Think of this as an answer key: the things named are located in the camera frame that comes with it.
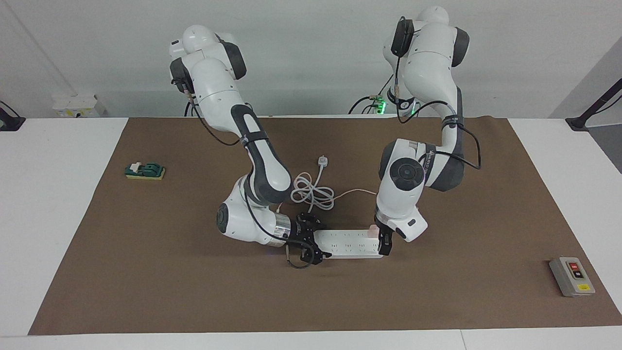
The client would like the grey on-off switch box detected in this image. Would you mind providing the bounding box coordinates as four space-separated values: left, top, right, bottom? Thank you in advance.
549 256 596 298

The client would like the white power strip cable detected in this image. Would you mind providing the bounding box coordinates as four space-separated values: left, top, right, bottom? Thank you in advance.
291 156 336 229

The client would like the white wall socket box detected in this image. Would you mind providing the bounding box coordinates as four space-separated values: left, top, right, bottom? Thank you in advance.
52 95 108 118

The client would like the brown table mat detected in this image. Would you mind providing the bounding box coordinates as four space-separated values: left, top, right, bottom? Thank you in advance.
28 116 622 336

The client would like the black clamp stand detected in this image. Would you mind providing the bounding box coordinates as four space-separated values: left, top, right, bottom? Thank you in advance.
565 78 622 132
0 101 26 132

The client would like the white power strip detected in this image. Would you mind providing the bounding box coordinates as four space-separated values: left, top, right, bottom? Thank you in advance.
313 229 384 260

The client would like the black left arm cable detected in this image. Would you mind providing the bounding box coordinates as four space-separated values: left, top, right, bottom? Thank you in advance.
394 17 482 171

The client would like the green knife switch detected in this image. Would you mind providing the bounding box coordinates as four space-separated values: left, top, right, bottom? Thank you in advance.
124 162 166 181

